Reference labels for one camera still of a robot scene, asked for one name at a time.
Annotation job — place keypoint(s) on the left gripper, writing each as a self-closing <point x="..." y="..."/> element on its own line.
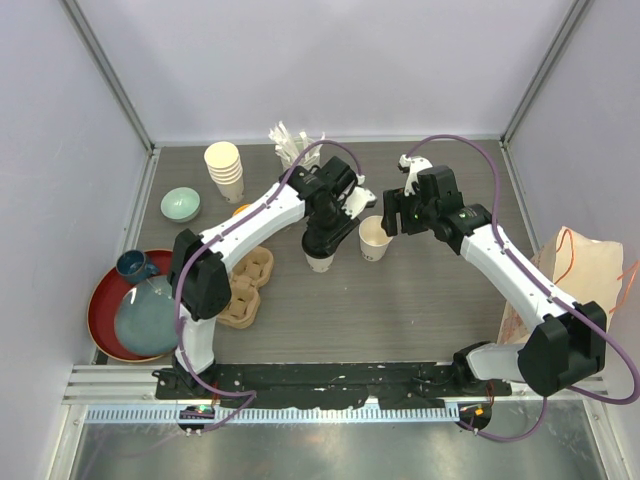
<point x="332" y="239"/>

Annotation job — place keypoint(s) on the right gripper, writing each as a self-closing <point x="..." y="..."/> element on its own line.
<point x="395" y="201"/>

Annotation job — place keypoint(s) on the paper coffee cup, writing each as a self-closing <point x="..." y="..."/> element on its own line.
<point x="374" y="241"/>
<point x="319" y="265"/>

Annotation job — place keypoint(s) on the black lid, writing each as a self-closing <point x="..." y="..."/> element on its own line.
<point x="315" y="248"/>

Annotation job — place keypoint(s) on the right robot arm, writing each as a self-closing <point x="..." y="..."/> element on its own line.
<point x="563" y="347"/>

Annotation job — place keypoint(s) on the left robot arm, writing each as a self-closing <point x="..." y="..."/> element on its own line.
<point x="201" y="264"/>

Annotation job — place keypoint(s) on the orange bowl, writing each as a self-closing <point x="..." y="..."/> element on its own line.
<point x="241" y="209"/>

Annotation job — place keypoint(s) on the cardboard cup carrier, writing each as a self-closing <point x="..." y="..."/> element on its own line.
<point x="247" y="277"/>

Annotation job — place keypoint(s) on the stack of paper cups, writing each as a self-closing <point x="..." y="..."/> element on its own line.
<point x="225" y="168"/>

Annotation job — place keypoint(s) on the pale green bowl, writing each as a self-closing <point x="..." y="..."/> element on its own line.
<point x="181" y="204"/>

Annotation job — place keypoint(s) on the dark blue mug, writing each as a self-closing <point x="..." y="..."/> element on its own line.
<point x="135" y="266"/>

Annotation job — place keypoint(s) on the blue-grey plate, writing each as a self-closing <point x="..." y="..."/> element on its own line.
<point x="144" y="322"/>

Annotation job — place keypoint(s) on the brown paper bag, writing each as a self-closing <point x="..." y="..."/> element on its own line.
<point x="587" y="269"/>

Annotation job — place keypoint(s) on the red round tray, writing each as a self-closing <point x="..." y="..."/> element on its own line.
<point x="104" y="304"/>

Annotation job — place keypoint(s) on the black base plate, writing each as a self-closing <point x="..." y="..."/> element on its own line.
<point x="326" y="386"/>

